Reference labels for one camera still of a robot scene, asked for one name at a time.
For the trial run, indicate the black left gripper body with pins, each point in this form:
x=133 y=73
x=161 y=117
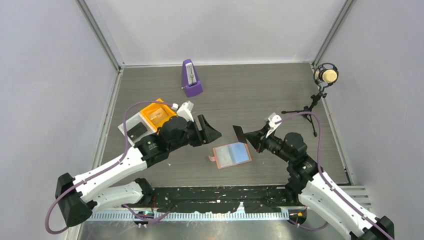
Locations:
x=197 y=137

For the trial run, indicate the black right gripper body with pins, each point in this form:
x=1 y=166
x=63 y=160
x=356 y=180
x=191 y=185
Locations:
x=265 y=130

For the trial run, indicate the orange leather card holder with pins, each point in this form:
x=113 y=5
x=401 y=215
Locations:
x=230 y=155

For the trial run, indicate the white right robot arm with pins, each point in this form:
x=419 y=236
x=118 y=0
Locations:
x=311 y=186

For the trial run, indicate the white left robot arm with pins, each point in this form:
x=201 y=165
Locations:
x=80 y=196

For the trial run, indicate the card in yellow bin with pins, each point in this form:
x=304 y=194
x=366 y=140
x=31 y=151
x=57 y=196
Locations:
x=157 y=115

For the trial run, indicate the black card in white bin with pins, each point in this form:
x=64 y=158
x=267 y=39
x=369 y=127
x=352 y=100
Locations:
x=137 y=131

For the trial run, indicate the black microphone tripod stand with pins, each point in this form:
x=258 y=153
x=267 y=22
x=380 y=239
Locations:
x=308 y=108

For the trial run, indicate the yellow plastic bin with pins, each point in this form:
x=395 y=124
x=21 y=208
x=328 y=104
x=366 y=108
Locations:
x=153 y=106

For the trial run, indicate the purple metronome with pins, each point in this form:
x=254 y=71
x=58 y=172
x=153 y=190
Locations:
x=190 y=82

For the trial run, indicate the white plastic bin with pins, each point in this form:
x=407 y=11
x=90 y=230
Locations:
x=133 y=121

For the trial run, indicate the beige foam microphone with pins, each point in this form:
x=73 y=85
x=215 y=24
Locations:
x=325 y=73

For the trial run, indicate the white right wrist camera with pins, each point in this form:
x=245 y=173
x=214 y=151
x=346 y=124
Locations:
x=273 y=122

